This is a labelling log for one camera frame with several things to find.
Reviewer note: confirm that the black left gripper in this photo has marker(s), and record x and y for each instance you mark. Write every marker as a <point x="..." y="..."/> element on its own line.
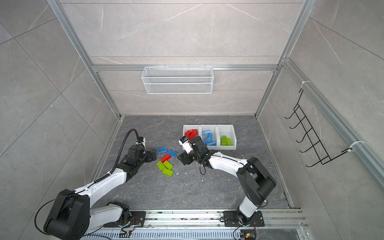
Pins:
<point x="150" y="158"/>

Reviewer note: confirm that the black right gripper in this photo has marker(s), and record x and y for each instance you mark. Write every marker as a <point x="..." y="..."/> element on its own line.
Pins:
<point x="185" y="158"/>

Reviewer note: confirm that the red brick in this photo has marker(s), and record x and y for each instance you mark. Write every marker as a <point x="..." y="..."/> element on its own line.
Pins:
<point x="166" y="158"/>

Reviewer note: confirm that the blue lego brick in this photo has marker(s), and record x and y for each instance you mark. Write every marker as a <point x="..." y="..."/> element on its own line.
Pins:
<point x="211" y="143"/>

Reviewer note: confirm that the red arch lego piece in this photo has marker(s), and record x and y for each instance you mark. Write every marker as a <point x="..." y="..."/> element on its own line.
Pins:
<point x="190" y="134"/>

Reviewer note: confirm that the blue brick studs down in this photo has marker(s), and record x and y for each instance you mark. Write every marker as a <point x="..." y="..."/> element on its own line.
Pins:
<point x="172" y="153"/>

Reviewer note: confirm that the green lego brick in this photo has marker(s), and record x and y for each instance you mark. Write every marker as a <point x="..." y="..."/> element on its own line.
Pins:
<point x="228" y="142"/>
<point x="223" y="142"/>

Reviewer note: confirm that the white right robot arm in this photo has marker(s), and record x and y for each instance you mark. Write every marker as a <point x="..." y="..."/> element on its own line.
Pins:
<point x="255" y="180"/>

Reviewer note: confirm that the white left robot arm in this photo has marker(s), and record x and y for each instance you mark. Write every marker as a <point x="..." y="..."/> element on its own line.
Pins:
<point x="72" y="215"/>

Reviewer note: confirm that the white middle bin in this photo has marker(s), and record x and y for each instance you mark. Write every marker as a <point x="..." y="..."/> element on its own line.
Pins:
<point x="213" y="133"/>

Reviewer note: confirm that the white bin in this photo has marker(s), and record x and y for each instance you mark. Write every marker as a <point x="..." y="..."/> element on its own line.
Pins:
<point x="213" y="133"/>
<point x="229" y="132"/>
<point x="187" y="129"/>

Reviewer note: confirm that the white left bin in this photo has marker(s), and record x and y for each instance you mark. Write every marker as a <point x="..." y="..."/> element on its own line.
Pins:
<point x="187" y="129"/>

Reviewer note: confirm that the white right bin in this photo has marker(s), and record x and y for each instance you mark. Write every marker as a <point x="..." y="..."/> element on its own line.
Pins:
<point x="229" y="132"/>

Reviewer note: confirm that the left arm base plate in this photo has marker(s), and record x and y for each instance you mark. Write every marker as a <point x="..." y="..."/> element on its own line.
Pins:
<point x="135" y="219"/>

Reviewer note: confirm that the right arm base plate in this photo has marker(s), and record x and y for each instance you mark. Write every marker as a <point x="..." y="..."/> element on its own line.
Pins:
<point x="237" y="219"/>

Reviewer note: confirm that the white wire mesh basket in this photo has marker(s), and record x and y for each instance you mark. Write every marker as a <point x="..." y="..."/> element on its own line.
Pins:
<point x="178" y="80"/>

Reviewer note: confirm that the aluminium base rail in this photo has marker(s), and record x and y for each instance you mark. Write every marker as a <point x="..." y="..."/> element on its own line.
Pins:
<point x="200" y="224"/>

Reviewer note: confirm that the black wire hook rack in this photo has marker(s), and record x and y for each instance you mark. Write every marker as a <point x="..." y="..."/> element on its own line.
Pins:
<point x="310" y="134"/>

